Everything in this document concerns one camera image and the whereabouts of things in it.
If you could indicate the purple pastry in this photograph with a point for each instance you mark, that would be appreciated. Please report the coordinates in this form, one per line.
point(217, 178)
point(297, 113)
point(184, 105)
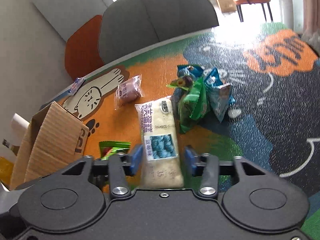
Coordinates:
point(128, 91)

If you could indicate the open cardboard box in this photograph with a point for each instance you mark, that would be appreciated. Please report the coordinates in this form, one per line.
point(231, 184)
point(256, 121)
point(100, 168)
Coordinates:
point(54, 139)

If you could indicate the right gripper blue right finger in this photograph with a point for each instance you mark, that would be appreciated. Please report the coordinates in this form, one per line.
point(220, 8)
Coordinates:
point(191, 160)

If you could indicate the light green snack packet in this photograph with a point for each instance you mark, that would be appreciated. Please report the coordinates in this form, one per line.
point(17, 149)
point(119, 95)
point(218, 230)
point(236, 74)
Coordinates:
point(109, 148)

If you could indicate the blue tissue packet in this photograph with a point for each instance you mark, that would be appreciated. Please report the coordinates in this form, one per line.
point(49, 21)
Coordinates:
point(76, 85)

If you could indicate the blue snack packet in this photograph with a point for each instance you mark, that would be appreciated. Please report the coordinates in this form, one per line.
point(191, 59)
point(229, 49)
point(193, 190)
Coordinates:
point(219, 93)

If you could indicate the long white cake package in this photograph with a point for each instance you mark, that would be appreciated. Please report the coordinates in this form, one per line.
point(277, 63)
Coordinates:
point(161, 161)

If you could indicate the grey chair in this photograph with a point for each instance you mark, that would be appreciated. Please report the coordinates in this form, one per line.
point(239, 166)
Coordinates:
point(130, 25)

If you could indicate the white paper towel roll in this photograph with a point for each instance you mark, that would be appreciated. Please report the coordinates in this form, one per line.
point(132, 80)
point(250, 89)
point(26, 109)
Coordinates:
point(18, 126)

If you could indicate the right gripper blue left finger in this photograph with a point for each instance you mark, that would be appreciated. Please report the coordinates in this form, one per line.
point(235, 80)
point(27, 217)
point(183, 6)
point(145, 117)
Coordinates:
point(136, 159)

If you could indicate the white board against wall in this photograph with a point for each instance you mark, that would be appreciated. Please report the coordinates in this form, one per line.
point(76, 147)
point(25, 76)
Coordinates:
point(67, 16)

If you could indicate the pink curtain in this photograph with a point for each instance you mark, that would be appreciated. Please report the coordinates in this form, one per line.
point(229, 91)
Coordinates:
point(311, 17)

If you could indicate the green avocado snack packet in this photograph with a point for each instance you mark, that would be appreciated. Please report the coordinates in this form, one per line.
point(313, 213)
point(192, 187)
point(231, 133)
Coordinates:
point(192, 104)

